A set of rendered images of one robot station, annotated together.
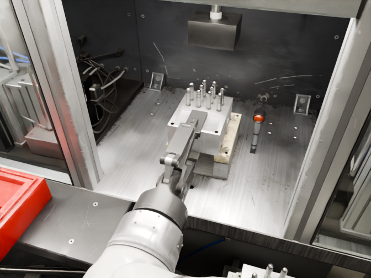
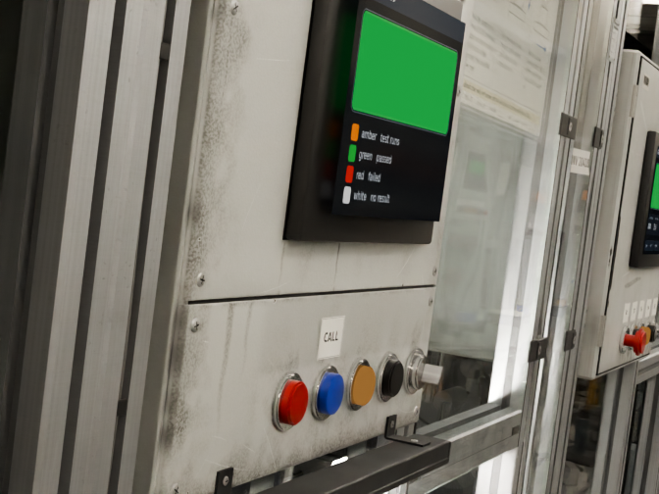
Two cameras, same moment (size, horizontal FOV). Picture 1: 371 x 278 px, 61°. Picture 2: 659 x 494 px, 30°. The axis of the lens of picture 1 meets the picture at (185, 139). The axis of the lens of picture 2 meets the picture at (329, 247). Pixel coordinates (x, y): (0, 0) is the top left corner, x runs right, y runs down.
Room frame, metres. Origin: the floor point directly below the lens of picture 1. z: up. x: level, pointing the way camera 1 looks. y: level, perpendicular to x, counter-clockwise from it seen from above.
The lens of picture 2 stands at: (0.37, 1.28, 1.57)
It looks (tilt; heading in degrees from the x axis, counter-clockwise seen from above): 3 degrees down; 278
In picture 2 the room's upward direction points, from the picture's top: 7 degrees clockwise
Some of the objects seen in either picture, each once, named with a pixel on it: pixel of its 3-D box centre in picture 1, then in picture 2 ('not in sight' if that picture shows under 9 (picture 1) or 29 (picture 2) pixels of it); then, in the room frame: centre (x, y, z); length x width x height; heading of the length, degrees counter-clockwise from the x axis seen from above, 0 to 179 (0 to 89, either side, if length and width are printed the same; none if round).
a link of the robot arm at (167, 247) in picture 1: (146, 244); not in sight; (0.23, 0.05, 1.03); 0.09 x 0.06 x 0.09; 73
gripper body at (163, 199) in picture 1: (165, 201); not in sight; (0.30, 0.03, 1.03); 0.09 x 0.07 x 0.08; 163
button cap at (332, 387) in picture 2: not in sight; (325, 392); (0.48, 0.41, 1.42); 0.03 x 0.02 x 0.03; 73
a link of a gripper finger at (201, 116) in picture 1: (194, 123); not in sight; (0.44, -0.02, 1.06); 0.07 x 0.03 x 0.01; 163
